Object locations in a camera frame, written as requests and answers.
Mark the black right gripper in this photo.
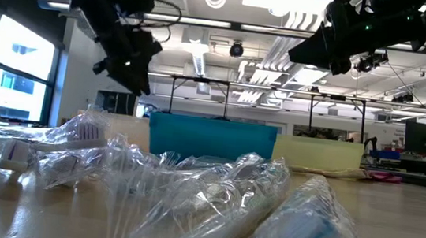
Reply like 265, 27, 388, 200
286, 0, 373, 79

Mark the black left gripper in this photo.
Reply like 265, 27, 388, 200
91, 23, 164, 98

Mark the fluorescent ceiling light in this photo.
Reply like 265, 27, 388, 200
240, 23, 318, 39
143, 12, 233, 29

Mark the orange plastic bin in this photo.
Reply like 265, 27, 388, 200
75, 109, 154, 154

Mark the small teal plastic bin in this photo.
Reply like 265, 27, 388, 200
145, 111, 279, 169

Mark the yellow plastic bin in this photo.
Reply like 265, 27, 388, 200
270, 132, 365, 175

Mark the yellow wrapped toothbrush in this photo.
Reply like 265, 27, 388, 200
290, 162, 369, 182

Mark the blue storage box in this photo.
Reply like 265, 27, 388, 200
368, 147, 402, 162

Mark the magenta cloth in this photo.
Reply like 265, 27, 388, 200
364, 169, 404, 185

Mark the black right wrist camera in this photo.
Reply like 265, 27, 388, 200
354, 48, 390, 76

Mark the black metal gantry frame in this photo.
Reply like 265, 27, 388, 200
164, 73, 369, 144

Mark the silver ventilation duct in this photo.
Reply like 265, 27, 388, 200
177, 26, 212, 78

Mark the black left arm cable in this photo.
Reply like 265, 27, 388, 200
137, 0, 185, 46

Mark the black ceiling dome camera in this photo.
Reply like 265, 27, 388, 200
227, 40, 246, 60

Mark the large window dark frame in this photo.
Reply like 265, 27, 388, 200
0, 13, 65, 127

